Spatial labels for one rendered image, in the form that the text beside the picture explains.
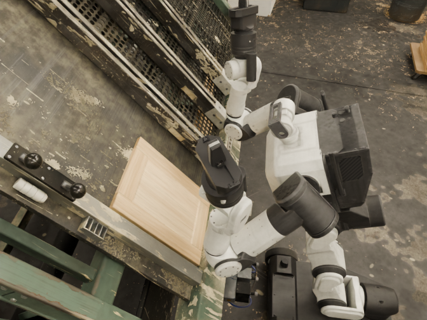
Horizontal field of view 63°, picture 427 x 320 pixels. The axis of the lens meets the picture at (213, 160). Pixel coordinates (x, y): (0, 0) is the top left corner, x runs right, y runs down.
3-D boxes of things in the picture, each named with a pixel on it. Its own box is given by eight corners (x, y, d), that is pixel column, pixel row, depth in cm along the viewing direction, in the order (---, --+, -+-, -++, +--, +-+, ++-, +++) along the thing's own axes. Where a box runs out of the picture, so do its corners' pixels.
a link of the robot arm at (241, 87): (255, 52, 124) (248, 82, 135) (232, 56, 121) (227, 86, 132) (264, 62, 121) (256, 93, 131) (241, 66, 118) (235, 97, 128)
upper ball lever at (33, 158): (26, 169, 86) (37, 173, 76) (11, 160, 84) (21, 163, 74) (36, 157, 87) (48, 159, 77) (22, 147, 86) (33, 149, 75)
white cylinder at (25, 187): (10, 188, 85) (39, 206, 89) (16, 185, 83) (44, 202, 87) (16, 179, 87) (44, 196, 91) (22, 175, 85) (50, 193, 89)
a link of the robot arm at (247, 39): (266, 5, 114) (265, 42, 120) (243, 4, 120) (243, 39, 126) (243, 10, 106) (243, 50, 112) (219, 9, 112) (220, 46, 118)
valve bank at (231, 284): (254, 325, 142) (260, 303, 124) (219, 320, 143) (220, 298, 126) (258, 221, 176) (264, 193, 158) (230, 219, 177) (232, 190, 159)
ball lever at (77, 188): (66, 195, 92) (81, 202, 82) (54, 187, 90) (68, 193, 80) (75, 183, 94) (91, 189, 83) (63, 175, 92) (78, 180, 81)
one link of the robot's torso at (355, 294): (354, 284, 190) (361, 273, 180) (359, 322, 176) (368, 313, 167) (315, 280, 192) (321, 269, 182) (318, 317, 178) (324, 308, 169)
